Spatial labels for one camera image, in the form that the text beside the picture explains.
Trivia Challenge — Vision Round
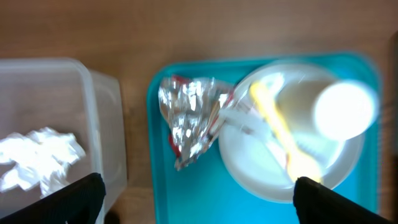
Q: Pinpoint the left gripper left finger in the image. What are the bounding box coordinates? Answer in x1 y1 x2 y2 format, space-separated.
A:
1 173 106 224

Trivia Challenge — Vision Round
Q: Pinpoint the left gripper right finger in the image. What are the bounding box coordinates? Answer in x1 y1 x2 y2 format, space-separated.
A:
293 177 392 224

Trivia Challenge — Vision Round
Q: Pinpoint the yellow plastic spoon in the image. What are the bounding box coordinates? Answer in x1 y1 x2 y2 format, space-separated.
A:
249 82 323 183

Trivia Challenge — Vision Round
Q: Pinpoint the white napkin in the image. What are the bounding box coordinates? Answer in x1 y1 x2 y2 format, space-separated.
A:
1 127 86 198

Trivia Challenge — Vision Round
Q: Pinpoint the grey-green plate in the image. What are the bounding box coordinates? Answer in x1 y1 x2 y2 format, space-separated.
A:
218 63 364 203

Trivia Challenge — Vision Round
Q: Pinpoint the white paper cup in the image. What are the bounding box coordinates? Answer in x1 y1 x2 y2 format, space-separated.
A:
277 79 380 141

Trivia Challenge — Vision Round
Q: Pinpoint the foil wrapper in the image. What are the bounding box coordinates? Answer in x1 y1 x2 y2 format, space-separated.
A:
158 75 236 170

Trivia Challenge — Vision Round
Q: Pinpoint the clear plastic bin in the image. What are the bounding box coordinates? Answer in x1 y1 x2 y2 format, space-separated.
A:
1 58 127 223

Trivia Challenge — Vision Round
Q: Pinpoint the teal serving tray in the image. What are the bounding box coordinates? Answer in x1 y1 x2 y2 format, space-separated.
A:
146 52 382 223

